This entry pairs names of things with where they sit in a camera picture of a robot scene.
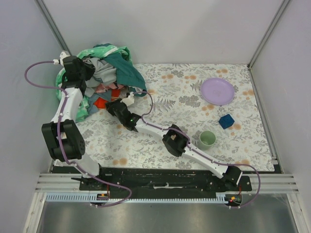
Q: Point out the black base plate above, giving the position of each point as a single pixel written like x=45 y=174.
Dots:
x=160 y=183

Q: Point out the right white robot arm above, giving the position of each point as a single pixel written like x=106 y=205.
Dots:
x=176 y=142

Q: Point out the aluminium frame rail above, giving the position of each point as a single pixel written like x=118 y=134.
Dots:
x=270 y=183

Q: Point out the blue cube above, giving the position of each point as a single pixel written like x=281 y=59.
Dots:
x=226 y=121

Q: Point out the purple plate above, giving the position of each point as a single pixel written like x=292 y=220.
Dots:
x=217 y=91

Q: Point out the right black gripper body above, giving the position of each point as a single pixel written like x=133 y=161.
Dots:
x=113 y=107

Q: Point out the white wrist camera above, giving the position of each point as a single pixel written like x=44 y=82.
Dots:
x=129 y=99
x=64 y=54

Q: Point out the floral table mat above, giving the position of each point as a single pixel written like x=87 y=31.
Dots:
x=175 y=98

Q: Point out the grey zip hoodie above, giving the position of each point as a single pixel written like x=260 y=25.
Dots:
x=104 y=73

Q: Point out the green cup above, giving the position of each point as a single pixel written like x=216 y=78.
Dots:
x=206 y=140

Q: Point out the pink patterned cloth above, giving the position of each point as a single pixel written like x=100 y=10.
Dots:
x=102 y=87

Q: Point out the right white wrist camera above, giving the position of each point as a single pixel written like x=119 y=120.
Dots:
x=129 y=99

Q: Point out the orange shorts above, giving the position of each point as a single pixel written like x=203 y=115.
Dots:
x=101 y=99

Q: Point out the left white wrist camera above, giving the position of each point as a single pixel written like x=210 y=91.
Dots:
x=64 y=54

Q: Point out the light green patterned cloth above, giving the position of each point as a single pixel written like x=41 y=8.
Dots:
x=87 y=107

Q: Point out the light blue cable duct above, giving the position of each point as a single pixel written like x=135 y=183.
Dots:
x=100 y=198

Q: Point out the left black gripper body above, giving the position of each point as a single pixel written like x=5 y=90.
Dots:
x=85 y=70

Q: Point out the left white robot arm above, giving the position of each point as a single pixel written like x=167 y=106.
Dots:
x=63 y=139

